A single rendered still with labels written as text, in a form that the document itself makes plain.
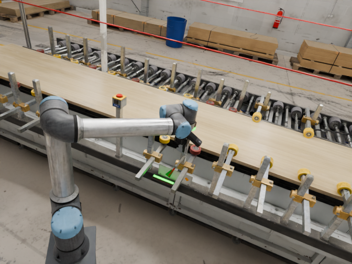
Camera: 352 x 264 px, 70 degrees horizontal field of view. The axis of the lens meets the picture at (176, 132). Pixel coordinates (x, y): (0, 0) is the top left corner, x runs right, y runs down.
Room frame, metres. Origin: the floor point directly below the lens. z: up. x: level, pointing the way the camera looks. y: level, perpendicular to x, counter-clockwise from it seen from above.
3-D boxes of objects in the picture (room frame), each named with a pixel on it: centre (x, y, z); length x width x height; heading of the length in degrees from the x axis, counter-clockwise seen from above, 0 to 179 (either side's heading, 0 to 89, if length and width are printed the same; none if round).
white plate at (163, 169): (1.31, -0.04, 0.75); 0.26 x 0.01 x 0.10; 73
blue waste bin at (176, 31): (7.18, 0.44, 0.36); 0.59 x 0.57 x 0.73; 169
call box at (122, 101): (1.48, 0.41, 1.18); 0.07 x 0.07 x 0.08; 73
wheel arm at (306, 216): (1.09, -0.83, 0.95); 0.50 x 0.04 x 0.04; 163
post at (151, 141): (1.40, 0.16, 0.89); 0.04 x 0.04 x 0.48; 73
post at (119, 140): (1.48, 0.41, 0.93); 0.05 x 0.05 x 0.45; 73
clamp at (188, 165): (1.32, -0.10, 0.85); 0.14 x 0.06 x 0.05; 73
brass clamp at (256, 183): (1.17, -0.58, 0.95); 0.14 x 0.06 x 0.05; 73
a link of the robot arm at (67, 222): (0.77, 0.48, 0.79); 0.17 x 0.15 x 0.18; 29
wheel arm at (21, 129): (1.65, 1.09, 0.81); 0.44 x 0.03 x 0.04; 163
